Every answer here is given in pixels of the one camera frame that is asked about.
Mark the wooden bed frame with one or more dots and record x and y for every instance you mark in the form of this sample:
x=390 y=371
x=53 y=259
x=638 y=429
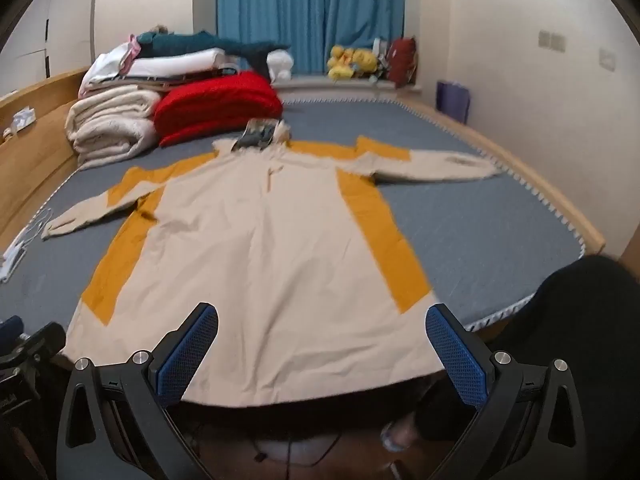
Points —
x=40 y=160

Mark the person's black clothing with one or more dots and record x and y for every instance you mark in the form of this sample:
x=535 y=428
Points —
x=590 y=310

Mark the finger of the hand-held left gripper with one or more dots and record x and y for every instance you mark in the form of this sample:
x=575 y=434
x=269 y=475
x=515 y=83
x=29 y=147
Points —
x=11 y=330
x=45 y=345

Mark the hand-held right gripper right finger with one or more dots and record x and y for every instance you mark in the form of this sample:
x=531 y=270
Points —
x=457 y=360

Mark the white wall socket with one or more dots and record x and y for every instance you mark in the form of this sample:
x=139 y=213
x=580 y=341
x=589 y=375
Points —
x=558 y=42
x=545 y=40

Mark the tissue pack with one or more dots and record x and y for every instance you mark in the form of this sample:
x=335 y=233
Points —
x=22 y=121

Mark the teal shark plush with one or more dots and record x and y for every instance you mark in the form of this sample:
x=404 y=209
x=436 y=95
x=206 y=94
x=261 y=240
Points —
x=185 y=42

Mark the white plush toy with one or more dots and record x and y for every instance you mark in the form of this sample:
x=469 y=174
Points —
x=279 y=65

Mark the cream fleece folded blanket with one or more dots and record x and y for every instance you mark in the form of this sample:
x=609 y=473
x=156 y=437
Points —
x=110 y=125

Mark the dark patterned folded blanket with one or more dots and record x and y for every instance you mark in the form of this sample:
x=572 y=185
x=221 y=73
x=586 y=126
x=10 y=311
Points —
x=165 y=81

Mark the person's foot in slipper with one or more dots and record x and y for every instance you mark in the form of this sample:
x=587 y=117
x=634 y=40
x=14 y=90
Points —
x=400 y=432

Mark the dark red cushion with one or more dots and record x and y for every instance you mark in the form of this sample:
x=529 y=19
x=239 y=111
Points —
x=401 y=60

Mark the red folded blanket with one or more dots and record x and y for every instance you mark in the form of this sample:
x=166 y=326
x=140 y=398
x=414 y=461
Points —
x=215 y=105

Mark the yellow plush toy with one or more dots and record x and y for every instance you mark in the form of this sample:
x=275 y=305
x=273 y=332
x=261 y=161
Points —
x=365 y=62
x=341 y=62

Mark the tan plush toy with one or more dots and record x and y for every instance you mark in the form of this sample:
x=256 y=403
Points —
x=160 y=28

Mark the grey quilted mattress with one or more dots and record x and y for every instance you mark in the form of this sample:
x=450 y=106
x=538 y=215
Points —
x=450 y=220

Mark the white wardrobe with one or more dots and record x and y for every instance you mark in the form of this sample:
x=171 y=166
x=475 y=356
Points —
x=30 y=35

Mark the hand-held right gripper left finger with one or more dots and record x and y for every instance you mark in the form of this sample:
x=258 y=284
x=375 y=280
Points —
x=185 y=355

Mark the purple bag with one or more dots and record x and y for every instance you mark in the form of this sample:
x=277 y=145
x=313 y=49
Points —
x=452 y=102

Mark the beige and orange jacket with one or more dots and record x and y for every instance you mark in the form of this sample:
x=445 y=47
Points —
x=270 y=260

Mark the blue curtain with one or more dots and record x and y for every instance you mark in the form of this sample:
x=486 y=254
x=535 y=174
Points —
x=310 y=5

